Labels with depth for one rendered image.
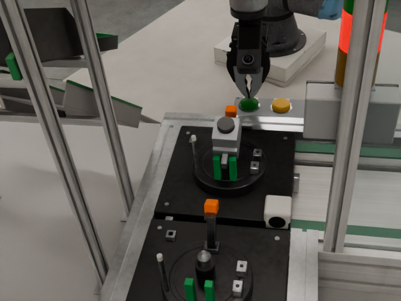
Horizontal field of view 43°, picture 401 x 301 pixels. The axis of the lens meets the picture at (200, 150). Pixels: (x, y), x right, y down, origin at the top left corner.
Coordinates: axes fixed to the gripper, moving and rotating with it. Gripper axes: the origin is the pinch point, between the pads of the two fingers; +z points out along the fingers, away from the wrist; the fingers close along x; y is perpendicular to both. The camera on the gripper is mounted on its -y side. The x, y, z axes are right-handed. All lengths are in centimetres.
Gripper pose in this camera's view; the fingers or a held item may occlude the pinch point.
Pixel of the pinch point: (249, 95)
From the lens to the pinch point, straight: 112.3
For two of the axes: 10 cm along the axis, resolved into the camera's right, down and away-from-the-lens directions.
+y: 1.8, -6.7, 7.2
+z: 0.8, 7.4, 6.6
